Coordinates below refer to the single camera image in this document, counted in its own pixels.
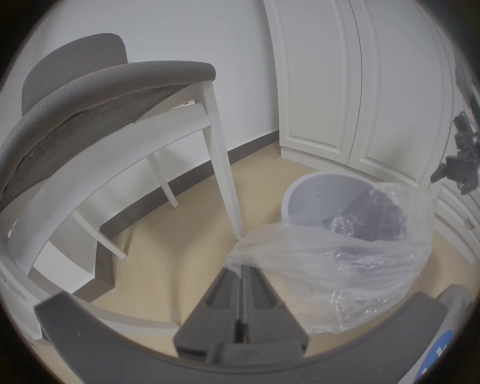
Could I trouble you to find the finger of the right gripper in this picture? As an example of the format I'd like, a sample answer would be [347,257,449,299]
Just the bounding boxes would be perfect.
[430,163,448,184]

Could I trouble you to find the grey and white chair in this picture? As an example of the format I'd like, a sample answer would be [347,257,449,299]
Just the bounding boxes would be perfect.
[0,33,246,286]

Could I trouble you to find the white wardrobe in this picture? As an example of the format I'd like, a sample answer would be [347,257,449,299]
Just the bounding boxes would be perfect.
[262,0,480,263]

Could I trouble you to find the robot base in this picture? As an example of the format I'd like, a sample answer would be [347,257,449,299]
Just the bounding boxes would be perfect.
[412,284,474,384]

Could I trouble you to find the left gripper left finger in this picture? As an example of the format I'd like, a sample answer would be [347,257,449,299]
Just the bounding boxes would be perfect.
[173,266,244,357]

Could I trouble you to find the white trash bin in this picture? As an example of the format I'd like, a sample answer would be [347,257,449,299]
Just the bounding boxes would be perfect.
[280,172,432,331]

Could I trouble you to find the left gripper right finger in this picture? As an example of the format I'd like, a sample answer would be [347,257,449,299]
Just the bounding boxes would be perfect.
[242,267,310,358]

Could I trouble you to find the clear plastic bag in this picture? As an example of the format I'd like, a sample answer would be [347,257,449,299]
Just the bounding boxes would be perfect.
[225,182,438,334]

